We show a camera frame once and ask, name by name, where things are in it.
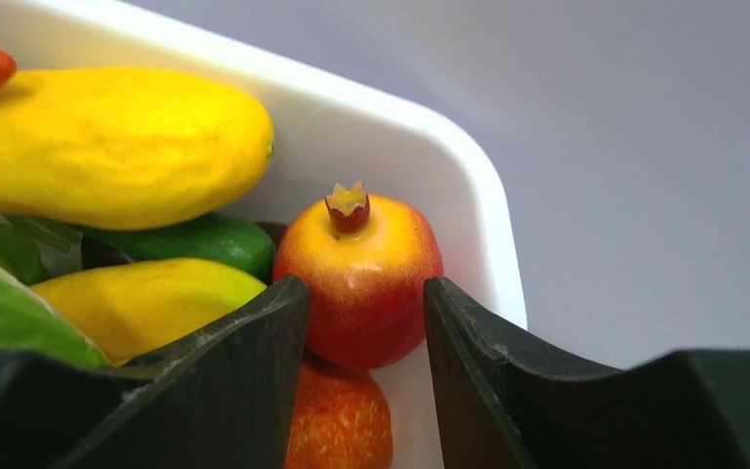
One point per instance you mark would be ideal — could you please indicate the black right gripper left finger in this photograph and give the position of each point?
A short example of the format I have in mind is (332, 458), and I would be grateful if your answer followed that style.
(221, 397)

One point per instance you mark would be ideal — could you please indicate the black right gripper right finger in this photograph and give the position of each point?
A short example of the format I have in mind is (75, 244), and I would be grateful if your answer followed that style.
(505, 398)

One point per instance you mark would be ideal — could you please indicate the red apple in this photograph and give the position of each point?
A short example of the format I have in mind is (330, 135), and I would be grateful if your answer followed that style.
(365, 258)

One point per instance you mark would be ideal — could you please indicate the orange tangerine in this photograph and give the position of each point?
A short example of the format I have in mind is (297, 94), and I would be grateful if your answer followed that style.
(341, 420)

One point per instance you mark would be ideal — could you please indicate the green cucumber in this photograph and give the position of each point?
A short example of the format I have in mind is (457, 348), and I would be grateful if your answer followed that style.
(213, 236)

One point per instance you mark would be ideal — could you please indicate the watermelon slice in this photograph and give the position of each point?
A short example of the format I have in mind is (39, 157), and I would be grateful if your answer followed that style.
(28, 322)

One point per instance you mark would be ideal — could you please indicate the yellow mango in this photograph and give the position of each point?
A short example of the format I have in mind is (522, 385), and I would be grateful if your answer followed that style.
(127, 148)

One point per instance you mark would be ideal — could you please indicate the white plastic bin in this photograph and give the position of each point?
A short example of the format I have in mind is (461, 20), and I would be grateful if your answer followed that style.
(327, 130)

